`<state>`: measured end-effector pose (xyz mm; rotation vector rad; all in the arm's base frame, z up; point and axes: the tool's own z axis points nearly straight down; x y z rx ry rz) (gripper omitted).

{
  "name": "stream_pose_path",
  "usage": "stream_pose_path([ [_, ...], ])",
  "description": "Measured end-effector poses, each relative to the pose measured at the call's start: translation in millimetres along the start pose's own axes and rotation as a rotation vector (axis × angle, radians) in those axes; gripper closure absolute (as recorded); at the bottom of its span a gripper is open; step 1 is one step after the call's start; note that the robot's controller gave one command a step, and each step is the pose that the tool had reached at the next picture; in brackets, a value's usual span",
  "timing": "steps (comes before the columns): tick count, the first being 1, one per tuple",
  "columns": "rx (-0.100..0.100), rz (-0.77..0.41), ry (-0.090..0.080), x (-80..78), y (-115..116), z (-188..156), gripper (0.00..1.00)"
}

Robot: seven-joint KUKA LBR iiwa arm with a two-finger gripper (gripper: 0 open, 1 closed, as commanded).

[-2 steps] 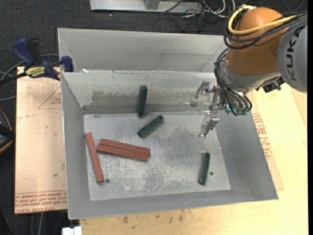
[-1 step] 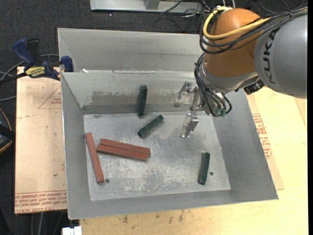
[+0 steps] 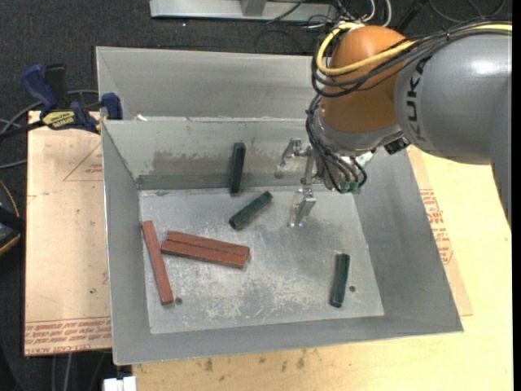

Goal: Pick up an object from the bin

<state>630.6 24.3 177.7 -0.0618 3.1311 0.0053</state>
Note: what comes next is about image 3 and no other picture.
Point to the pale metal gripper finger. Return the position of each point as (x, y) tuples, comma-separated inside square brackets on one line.
[(287, 162), (302, 210)]

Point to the dark green flat block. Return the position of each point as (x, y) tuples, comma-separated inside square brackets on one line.
[(340, 279), (237, 169), (250, 211)]

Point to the red-brown flat block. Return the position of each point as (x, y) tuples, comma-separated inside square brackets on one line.
[(157, 263), (211, 243), (201, 255)]

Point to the grey metal bin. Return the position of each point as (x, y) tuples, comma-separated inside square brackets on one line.
[(252, 295)]

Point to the brown cardboard board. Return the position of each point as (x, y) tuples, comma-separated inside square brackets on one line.
[(65, 226)]

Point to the black cylinder on white bracket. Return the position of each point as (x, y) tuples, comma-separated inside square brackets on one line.
[(395, 146)]

